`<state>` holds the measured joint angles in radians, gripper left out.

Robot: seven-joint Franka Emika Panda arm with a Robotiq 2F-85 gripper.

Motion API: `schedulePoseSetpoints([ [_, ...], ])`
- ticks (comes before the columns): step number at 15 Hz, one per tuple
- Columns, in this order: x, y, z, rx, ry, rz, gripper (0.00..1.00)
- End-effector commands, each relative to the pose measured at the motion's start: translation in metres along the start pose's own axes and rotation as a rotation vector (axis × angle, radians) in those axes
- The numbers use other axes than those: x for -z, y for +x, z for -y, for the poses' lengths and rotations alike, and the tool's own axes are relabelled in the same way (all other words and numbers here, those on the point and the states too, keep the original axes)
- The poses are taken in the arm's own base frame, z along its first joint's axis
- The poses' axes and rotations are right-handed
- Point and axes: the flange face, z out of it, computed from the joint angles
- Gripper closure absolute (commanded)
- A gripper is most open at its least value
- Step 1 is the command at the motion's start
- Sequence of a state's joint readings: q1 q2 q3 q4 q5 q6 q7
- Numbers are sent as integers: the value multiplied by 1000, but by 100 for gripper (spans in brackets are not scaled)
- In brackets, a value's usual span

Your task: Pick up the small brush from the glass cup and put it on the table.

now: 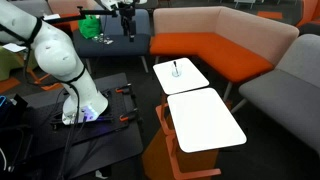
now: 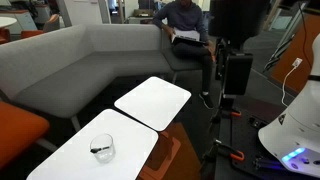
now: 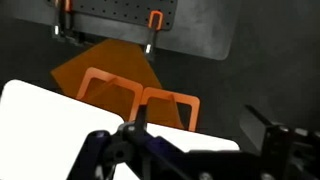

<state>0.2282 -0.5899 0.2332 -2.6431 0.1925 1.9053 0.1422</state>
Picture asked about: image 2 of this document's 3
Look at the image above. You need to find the small black brush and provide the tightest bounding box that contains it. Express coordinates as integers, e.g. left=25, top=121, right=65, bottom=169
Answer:
left=90, top=146, right=110, bottom=154

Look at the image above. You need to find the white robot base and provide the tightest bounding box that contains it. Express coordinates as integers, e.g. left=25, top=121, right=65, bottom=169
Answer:
left=258, top=35, right=320, bottom=178

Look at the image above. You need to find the clear glass cup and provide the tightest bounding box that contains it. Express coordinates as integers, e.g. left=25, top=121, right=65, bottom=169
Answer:
left=90, top=133, right=116, bottom=163

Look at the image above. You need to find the far white side table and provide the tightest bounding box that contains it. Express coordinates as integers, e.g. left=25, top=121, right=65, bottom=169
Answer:
left=114, top=76, right=191, bottom=131

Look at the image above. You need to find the white side table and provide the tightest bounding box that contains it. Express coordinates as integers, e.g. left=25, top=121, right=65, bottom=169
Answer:
left=114, top=76, right=191, bottom=131
left=27, top=109, right=158, bottom=180

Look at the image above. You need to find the near white side table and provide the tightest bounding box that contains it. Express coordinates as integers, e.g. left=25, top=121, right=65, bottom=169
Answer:
left=27, top=109, right=158, bottom=180

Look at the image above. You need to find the seated person in dark clothes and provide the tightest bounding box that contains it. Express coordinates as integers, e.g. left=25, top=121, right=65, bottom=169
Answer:
left=152, top=0, right=215, bottom=109

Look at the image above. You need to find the grey corner sofa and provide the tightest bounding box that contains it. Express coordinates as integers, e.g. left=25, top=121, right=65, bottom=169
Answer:
left=0, top=24, right=202, bottom=119

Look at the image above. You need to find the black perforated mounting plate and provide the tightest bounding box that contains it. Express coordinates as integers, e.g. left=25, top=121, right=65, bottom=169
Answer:
left=218, top=111, right=320, bottom=180

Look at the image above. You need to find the orange background chair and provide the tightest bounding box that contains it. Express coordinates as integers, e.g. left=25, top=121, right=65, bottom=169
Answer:
left=20, top=13, right=61, bottom=40

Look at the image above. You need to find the orange chair seat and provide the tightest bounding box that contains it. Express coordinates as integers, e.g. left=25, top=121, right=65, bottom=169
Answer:
left=0, top=102, right=50, bottom=169

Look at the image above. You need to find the round white background table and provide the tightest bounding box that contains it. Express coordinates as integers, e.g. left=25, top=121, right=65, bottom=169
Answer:
left=0, top=17, right=17, bottom=28

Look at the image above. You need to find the upper orange-handled clamp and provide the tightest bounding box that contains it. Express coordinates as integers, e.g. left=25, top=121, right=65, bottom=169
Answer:
left=211, top=108, right=242, bottom=123

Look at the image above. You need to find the orange-handled clamp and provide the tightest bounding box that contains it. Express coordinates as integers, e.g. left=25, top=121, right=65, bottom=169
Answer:
left=211, top=108, right=242, bottom=123
left=203, top=139, right=245, bottom=161

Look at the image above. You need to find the lower orange-handled clamp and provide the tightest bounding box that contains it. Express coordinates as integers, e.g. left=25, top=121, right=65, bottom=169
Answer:
left=203, top=139, right=245, bottom=161

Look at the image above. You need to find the black camera on stand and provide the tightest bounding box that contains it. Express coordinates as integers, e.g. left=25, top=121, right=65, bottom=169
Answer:
left=209, top=0, right=270, bottom=109

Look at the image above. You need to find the white wall plug with cable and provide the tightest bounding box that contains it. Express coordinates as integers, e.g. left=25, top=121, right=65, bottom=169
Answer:
left=281, top=57, right=304, bottom=108

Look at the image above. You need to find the orange wall panel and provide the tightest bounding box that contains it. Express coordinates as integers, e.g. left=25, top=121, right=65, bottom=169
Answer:
left=270, top=14, right=320, bottom=94

